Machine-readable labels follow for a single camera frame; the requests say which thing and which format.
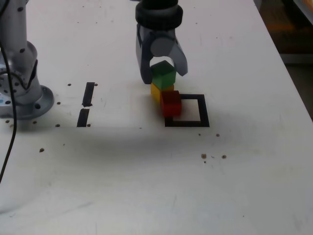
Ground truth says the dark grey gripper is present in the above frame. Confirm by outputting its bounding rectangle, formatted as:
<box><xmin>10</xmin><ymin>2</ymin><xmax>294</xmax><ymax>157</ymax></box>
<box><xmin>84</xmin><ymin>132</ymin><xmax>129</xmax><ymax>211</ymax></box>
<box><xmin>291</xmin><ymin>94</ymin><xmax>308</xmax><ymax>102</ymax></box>
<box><xmin>135</xmin><ymin>23</ymin><xmax>189</xmax><ymax>85</ymax></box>

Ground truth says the green cube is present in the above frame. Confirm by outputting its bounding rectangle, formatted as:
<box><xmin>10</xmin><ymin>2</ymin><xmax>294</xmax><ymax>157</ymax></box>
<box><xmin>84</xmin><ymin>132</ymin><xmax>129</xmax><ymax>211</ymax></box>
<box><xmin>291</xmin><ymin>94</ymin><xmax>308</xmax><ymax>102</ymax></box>
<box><xmin>150</xmin><ymin>61</ymin><xmax>177</xmax><ymax>89</ymax></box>

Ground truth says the yellow cube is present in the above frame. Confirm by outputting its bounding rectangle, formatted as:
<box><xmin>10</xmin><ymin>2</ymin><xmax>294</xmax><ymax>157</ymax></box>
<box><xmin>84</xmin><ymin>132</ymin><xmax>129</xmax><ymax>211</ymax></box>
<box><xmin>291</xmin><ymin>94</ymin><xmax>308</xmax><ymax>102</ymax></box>
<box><xmin>150</xmin><ymin>82</ymin><xmax>175</xmax><ymax>104</ymax></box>

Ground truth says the red cube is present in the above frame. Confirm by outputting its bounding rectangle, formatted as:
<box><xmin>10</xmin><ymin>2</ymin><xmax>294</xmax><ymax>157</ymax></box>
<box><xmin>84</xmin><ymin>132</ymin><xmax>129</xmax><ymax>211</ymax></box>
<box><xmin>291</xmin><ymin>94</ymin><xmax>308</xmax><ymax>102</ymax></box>
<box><xmin>159</xmin><ymin>90</ymin><xmax>182</xmax><ymax>118</ymax></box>

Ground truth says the black tape square outline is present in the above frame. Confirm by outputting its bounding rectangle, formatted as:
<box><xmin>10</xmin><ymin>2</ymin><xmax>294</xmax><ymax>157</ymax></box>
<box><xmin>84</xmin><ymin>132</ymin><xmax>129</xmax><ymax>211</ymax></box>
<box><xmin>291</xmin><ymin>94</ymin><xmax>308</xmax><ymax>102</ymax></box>
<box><xmin>164</xmin><ymin>94</ymin><xmax>211</xmax><ymax>128</ymax></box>

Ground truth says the black tape strip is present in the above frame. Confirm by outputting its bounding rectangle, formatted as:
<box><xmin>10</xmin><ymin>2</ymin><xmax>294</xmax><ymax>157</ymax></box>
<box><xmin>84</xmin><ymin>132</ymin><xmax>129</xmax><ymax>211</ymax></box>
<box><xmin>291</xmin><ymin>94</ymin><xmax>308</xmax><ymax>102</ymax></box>
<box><xmin>76</xmin><ymin>81</ymin><xmax>96</xmax><ymax>128</ymax></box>

